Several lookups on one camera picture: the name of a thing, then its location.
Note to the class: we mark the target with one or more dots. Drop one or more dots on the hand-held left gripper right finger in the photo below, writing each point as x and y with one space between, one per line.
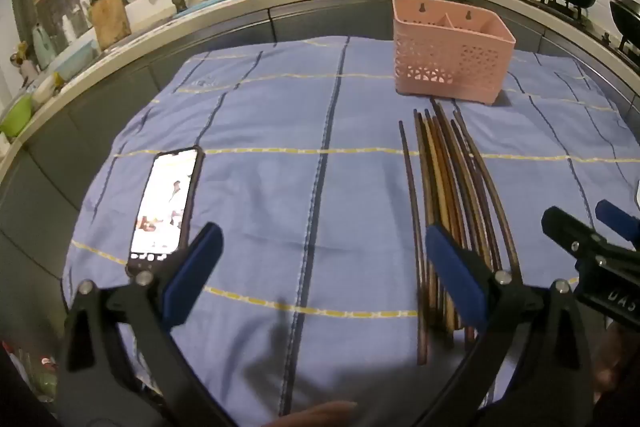
455 279

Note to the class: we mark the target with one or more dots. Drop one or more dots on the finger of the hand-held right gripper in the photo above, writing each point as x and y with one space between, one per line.
620 222
567 227

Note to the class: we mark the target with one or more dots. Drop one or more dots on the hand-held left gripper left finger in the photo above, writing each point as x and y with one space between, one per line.
192 279

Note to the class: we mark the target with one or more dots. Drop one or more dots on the bunch of wooden chopsticks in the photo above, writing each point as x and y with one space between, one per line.
462 227

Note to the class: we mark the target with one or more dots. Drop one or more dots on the pink plastic utensil basket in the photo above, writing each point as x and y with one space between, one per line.
450 62

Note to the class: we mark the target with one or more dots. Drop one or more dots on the person's right hand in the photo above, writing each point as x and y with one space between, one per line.
620 357

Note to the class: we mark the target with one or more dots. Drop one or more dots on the person's left hand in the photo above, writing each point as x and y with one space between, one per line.
315 414

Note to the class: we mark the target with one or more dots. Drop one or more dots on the black smartphone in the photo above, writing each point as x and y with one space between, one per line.
165 202

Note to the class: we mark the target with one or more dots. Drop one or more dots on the blue checked cloth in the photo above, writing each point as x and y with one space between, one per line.
300 207

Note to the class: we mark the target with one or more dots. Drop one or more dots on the green bottle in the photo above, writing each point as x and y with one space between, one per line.
46 382

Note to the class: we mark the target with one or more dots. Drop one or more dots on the black wok with lid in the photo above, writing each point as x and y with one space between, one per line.
627 19

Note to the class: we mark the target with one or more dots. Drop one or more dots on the gas stove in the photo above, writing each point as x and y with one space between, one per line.
565 10

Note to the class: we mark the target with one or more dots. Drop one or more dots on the green bowl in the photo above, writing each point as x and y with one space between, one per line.
15 117

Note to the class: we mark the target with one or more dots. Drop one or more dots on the white bowl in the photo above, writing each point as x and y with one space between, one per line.
44 89

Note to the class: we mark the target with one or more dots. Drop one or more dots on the light blue plastic tub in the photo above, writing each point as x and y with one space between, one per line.
75 59

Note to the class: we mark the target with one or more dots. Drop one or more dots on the leaning wooden cutting board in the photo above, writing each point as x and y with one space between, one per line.
107 19

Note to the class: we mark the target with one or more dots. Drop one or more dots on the teal bottle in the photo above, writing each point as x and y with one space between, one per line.
44 49

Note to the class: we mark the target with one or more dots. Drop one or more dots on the small figurine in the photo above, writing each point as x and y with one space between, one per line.
21 59

